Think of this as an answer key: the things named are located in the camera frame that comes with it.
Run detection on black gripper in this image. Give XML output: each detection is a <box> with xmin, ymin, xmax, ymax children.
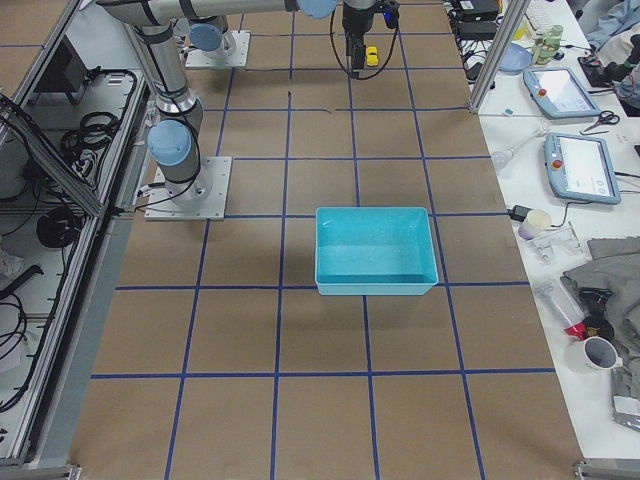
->
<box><xmin>342</xmin><ymin>0</ymin><xmax>400</xmax><ymax>69</ymax></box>

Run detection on yellow beetle toy car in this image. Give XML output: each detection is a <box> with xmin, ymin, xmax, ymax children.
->
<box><xmin>365</xmin><ymin>45</ymin><xmax>379</xmax><ymax>68</ymax></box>

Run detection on light blue bowl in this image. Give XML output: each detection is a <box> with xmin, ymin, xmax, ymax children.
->
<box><xmin>499</xmin><ymin>43</ymin><xmax>532</xmax><ymax>74</ymax></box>

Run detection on green glass jar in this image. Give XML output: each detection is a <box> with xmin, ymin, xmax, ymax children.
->
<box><xmin>532</xmin><ymin>24</ymin><xmax>564</xmax><ymax>66</ymax></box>

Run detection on turquoise plastic bin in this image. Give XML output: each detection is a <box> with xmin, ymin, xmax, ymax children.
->
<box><xmin>315</xmin><ymin>207</ymin><xmax>439</xmax><ymax>296</ymax></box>

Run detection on far teach pendant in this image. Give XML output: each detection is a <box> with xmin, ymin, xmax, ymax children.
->
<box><xmin>522</xmin><ymin>68</ymin><xmax>601</xmax><ymax>119</ymax></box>

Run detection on teach pendant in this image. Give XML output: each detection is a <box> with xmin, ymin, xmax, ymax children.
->
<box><xmin>522</xmin><ymin>68</ymin><xmax>601</xmax><ymax>119</ymax></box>
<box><xmin>543</xmin><ymin>133</ymin><xmax>621</xmax><ymax>205</ymax></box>

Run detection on black power adapter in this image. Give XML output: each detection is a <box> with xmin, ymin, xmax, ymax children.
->
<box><xmin>507</xmin><ymin>205</ymin><xmax>532</xmax><ymax>223</ymax></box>

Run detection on purple white cup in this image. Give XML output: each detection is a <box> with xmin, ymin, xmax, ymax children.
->
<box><xmin>517</xmin><ymin>209</ymin><xmax>551</xmax><ymax>240</ymax></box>

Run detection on near teach pendant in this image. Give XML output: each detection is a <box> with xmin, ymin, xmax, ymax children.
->
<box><xmin>543</xmin><ymin>133</ymin><xmax>621</xmax><ymax>205</ymax></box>

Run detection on black scissors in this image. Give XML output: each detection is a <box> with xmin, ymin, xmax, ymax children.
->
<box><xmin>580</xmin><ymin>110</ymin><xmax>620</xmax><ymax>135</ymax></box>

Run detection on clear plastic bag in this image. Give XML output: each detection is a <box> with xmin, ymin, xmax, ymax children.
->
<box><xmin>534</xmin><ymin>280</ymin><xmax>586</xmax><ymax>340</ymax></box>

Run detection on grey cloth pile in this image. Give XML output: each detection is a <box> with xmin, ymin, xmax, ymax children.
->
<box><xmin>561</xmin><ymin>236</ymin><xmax>639</xmax><ymax>376</ymax></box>

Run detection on white mug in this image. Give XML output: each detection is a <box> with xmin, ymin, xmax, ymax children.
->
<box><xmin>564</xmin><ymin>337</ymin><xmax>623</xmax><ymax>373</ymax></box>

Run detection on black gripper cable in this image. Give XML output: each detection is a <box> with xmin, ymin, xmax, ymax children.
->
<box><xmin>329</xmin><ymin>14</ymin><xmax>401</xmax><ymax>81</ymax></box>

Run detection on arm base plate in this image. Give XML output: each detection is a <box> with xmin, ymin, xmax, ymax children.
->
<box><xmin>144</xmin><ymin>156</ymin><xmax>232</xmax><ymax>221</ymax></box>
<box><xmin>185</xmin><ymin>27</ymin><xmax>251</xmax><ymax>70</ymax></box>

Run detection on aluminium frame post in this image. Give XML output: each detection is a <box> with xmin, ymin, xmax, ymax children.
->
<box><xmin>468</xmin><ymin>0</ymin><xmax>530</xmax><ymax>114</ymax></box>

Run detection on coiled black cables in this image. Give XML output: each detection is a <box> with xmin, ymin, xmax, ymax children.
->
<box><xmin>60</xmin><ymin>111</ymin><xmax>121</xmax><ymax>176</ymax></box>

